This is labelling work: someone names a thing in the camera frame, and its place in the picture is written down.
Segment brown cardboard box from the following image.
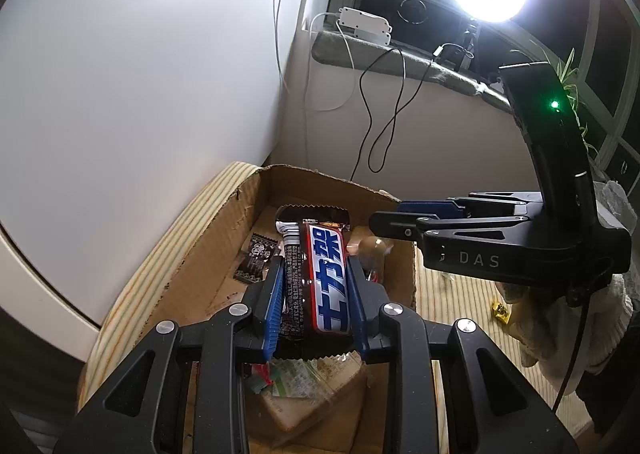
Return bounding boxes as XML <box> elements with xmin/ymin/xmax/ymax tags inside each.
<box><xmin>164</xmin><ymin>161</ymin><xmax>419</xmax><ymax>454</ymax></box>

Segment snickers bar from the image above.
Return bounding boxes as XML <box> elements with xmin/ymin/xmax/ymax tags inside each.
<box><xmin>274</xmin><ymin>205</ymin><xmax>352</xmax><ymax>360</ymax></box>

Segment grey windowsill cover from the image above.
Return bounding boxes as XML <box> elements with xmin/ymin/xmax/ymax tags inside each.
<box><xmin>311</xmin><ymin>30</ymin><xmax>512</xmax><ymax>114</ymax></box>

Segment yellow candy wrapper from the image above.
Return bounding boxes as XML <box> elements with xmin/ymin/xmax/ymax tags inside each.
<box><xmin>490</xmin><ymin>300</ymin><xmax>511</xmax><ymax>326</ymax></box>

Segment white power strip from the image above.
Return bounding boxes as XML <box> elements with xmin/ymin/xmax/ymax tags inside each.
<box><xmin>338</xmin><ymin>6</ymin><xmax>393</xmax><ymax>46</ymax></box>

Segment white cable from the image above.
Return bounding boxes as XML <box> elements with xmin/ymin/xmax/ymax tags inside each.
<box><xmin>271</xmin><ymin>0</ymin><xmax>359</xmax><ymax>170</ymax></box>

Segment white gloved hand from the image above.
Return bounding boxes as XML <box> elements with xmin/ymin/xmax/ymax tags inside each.
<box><xmin>497</xmin><ymin>274</ymin><xmax>632</xmax><ymax>382</ymax></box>

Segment black small snack packet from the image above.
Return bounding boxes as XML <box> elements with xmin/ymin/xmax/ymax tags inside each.
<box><xmin>233</xmin><ymin>234</ymin><xmax>279</xmax><ymax>284</ymax></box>

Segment potted spider plant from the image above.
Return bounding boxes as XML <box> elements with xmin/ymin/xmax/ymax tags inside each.
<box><xmin>555</xmin><ymin>48</ymin><xmax>598</xmax><ymax>158</ymax></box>

